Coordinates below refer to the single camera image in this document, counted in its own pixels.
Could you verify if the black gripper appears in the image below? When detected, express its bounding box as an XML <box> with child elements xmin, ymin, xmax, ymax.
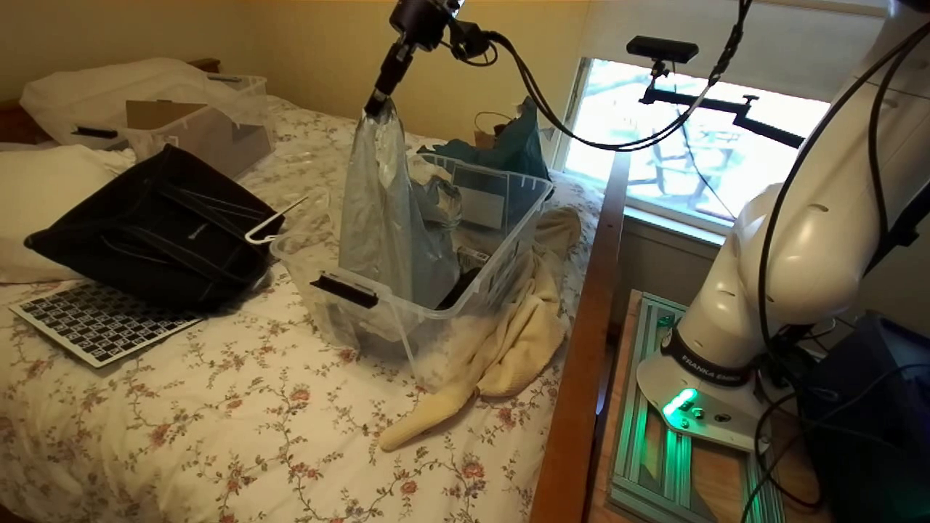
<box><xmin>365</xmin><ymin>0</ymin><xmax>465</xmax><ymax>123</ymax></box>

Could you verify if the grey plastic bag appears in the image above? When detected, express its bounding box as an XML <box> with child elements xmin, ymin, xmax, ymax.
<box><xmin>335</xmin><ymin>95</ymin><xmax>463</xmax><ymax>307</ymax></box>

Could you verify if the teal fabric bag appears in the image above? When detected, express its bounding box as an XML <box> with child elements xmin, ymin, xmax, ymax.
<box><xmin>420</xmin><ymin>95</ymin><xmax>553</xmax><ymax>184</ymax></box>

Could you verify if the clear plastic storage box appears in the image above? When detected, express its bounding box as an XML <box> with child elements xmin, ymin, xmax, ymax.
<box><xmin>273</xmin><ymin>155</ymin><xmax>558</xmax><ymax>375</ymax></box>

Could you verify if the black storage box latch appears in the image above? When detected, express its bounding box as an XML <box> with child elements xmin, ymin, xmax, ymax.
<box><xmin>312</xmin><ymin>272</ymin><xmax>382</xmax><ymax>310</ymax></box>

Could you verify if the white card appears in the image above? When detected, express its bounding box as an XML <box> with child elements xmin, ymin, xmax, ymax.
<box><xmin>459</xmin><ymin>185</ymin><xmax>507</xmax><ymax>232</ymax></box>

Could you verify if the white clothes hanger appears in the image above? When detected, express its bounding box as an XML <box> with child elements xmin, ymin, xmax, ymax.
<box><xmin>242</xmin><ymin>197</ymin><xmax>306</xmax><ymax>248</ymax></box>

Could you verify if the black striped item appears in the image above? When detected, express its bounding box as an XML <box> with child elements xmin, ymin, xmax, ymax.
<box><xmin>433</xmin><ymin>258</ymin><xmax>490</xmax><ymax>314</ymax></box>

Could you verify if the black folded garment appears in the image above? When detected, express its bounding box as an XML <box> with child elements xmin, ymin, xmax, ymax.
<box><xmin>25</xmin><ymin>142</ymin><xmax>289</xmax><ymax>314</ymax></box>

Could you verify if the beige cloth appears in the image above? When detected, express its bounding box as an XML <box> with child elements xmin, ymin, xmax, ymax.
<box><xmin>375</xmin><ymin>205</ymin><xmax>587</xmax><ymax>455</ymax></box>

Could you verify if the bright window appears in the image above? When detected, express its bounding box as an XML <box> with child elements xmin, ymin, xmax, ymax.
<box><xmin>562</xmin><ymin>54</ymin><xmax>838</xmax><ymax>230</ymax></box>

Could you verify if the clear plastic bin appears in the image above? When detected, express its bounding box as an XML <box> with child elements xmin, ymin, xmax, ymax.
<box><xmin>19</xmin><ymin>54</ymin><xmax>273</xmax><ymax>184</ymax></box>

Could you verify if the wooden bed footboard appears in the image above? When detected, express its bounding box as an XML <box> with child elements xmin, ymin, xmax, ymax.
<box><xmin>530</xmin><ymin>147</ymin><xmax>633</xmax><ymax>523</ymax></box>

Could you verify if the floral bed sheet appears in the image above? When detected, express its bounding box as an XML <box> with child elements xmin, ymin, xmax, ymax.
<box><xmin>0</xmin><ymin>91</ymin><xmax>606</xmax><ymax>523</ymax></box>

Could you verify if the white pillow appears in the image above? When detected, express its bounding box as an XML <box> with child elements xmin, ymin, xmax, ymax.
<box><xmin>0</xmin><ymin>142</ymin><xmax>139</xmax><ymax>288</ymax></box>

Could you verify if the wooden headboard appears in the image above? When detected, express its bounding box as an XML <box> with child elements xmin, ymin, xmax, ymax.
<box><xmin>0</xmin><ymin>99</ymin><xmax>46</xmax><ymax>147</ymax></box>

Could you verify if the black white patterned board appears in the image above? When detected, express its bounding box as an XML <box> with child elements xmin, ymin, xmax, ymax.
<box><xmin>9</xmin><ymin>280</ymin><xmax>206</xmax><ymax>371</ymax></box>

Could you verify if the white window blind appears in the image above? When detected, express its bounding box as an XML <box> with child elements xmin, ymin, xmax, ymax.
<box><xmin>591</xmin><ymin>0</ymin><xmax>891</xmax><ymax>104</ymax></box>

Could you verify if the dark blue case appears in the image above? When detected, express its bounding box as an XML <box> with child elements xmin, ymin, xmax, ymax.
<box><xmin>795</xmin><ymin>307</ymin><xmax>930</xmax><ymax>523</ymax></box>

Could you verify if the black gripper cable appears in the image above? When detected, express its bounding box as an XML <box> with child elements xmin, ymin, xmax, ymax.
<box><xmin>446</xmin><ymin>0</ymin><xmax>758</xmax><ymax>157</ymax></box>

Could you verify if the black external camera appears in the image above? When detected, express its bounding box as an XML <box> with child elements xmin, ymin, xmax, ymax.
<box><xmin>625</xmin><ymin>34</ymin><xmax>700</xmax><ymax>66</ymax></box>

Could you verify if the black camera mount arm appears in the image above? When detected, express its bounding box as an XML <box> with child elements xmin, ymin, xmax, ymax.
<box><xmin>638</xmin><ymin>57</ymin><xmax>808</xmax><ymax>152</ymax></box>

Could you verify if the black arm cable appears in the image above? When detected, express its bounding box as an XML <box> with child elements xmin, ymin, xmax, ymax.
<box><xmin>754</xmin><ymin>27</ymin><xmax>930</xmax><ymax>354</ymax></box>

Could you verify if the black floor cable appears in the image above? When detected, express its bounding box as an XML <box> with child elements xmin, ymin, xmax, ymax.
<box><xmin>751</xmin><ymin>386</ymin><xmax>830</xmax><ymax>515</ymax></box>

